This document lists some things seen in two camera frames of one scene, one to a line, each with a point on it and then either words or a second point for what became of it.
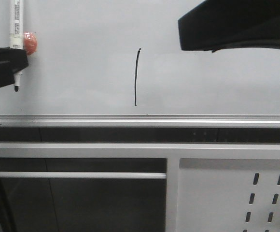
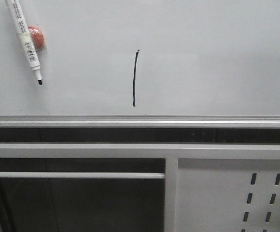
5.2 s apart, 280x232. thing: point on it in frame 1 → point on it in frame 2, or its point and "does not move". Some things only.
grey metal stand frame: x=172 y=152 does not move
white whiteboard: x=119 y=63 does not move
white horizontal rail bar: x=78 y=175 does not move
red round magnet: x=30 y=42 → x=37 y=36
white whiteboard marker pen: x=17 y=36 → x=19 y=22
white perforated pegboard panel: x=235 y=195 does not move
